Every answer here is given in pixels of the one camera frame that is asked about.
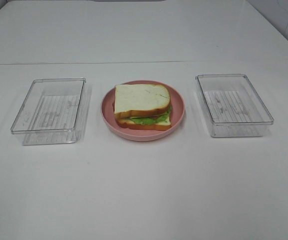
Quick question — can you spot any green lettuce leaf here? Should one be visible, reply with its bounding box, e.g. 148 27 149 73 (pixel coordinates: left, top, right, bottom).
129 106 172 126

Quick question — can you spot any bread slice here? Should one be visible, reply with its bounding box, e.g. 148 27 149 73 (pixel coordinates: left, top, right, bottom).
114 83 171 120
116 117 171 131

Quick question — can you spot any yellow cheese slice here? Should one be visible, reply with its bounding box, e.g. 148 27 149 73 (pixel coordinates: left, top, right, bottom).
129 115 158 119

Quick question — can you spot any clear right plastic tray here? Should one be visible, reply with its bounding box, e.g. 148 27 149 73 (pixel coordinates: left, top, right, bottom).
196 74 274 138

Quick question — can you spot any clear plastic tray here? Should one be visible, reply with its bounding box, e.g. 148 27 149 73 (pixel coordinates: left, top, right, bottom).
196 74 274 138
10 77 91 146

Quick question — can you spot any clear left plastic tray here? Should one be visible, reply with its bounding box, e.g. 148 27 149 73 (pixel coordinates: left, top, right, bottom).
10 77 91 146

